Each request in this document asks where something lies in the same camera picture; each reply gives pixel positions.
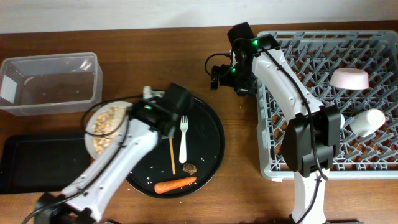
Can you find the black rectangular tray bin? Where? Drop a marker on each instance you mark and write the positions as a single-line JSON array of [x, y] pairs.
[[42, 163]]

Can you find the orange carrot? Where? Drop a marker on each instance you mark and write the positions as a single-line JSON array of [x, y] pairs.
[[167, 186]]

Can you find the white round plate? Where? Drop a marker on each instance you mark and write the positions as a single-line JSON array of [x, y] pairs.
[[89, 128]]

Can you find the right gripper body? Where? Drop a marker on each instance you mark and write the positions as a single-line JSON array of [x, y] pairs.
[[241, 79]]

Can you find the pink bowl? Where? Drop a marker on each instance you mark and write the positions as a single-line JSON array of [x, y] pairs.
[[350, 79]]

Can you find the white cup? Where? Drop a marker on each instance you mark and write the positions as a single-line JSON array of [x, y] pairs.
[[367, 122]]

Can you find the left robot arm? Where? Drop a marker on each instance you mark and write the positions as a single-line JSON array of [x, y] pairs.
[[143, 125]]

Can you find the light blue cup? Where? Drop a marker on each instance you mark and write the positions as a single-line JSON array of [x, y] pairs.
[[342, 121]]

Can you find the white plastic fork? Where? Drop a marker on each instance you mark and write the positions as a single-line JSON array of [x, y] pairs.
[[183, 144]]

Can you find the grey dishwasher rack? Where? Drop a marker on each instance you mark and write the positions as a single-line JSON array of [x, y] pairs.
[[314, 56]]

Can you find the clear plastic bin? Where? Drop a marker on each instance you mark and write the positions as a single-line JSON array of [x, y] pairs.
[[50, 84]]

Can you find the brown food lump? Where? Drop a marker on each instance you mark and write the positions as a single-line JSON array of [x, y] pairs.
[[189, 168]]

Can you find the rice and food scraps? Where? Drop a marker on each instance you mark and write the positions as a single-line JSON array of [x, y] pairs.
[[105, 123]]

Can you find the wooden chopstick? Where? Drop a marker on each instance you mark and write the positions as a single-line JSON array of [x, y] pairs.
[[172, 156]]

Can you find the round black serving tray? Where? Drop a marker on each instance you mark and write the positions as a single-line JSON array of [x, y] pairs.
[[205, 150]]

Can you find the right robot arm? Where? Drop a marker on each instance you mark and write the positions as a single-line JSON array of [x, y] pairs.
[[312, 135]]

